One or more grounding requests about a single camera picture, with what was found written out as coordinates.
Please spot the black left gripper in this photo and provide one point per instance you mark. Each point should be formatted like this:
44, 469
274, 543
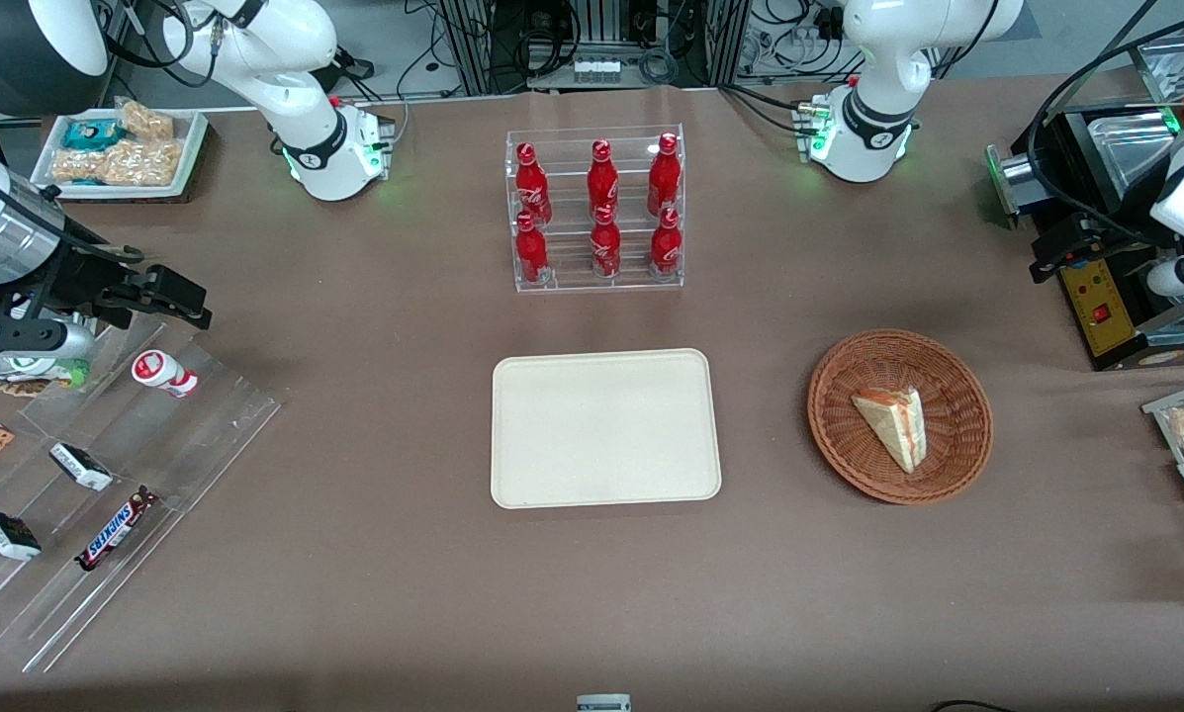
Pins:
1109, 228

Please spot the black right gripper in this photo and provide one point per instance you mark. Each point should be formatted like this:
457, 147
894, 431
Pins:
79, 274

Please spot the triangle sandwich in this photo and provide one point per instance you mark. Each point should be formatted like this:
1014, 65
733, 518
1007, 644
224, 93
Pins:
896, 425

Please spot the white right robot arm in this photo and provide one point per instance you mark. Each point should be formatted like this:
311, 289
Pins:
305, 59

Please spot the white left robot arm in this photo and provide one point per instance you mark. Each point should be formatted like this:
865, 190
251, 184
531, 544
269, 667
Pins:
878, 59

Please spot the black sandwich press appliance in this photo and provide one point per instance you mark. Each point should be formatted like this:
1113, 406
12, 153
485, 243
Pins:
1096, 307

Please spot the white snack tray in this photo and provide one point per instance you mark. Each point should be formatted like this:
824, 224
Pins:
191, 148

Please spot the brown wicker basket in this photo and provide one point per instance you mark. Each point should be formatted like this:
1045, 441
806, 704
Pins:
849, 455

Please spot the cream plastic tray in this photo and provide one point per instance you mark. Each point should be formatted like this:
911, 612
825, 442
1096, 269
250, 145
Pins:
606, 430

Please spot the red white yogurt bottle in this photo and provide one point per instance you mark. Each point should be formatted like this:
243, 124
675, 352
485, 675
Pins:
163, 373

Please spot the rice cracker bag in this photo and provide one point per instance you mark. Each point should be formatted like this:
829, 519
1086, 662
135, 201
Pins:
79, 165
143, 163
146, 121

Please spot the clear acrylic stepped display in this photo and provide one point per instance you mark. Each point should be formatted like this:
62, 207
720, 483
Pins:
186, 435

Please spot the green white cup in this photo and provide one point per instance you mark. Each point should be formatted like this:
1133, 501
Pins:
33, 371

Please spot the teal snack packet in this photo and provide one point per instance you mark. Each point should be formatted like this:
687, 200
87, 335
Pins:
92, 133

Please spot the black white snack pack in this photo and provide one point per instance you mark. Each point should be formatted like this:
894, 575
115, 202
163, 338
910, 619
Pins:
8, 535
81, 466

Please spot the clear metal container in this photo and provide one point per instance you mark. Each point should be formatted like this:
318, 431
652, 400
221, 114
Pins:
1175, 69

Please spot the snickers chocolate bar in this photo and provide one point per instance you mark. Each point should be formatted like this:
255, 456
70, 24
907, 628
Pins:
115, 529

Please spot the red cola bottle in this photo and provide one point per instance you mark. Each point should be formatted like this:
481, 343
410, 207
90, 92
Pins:
664, 178
605, 245
665, 245
532, 188
602, 180
531, 252

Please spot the clear acrylic bottle rack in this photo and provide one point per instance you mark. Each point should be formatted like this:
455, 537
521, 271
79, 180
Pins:
567, 279

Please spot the white power strip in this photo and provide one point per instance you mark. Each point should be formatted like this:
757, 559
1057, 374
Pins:
596, 71

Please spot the small white grey label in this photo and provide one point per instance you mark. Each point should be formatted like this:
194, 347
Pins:
603, 703

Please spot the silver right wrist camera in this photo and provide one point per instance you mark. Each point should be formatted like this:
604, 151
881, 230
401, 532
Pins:
28, 338

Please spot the aluminium equipment frame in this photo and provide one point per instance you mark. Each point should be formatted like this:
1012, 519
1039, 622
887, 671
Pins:
473, 44

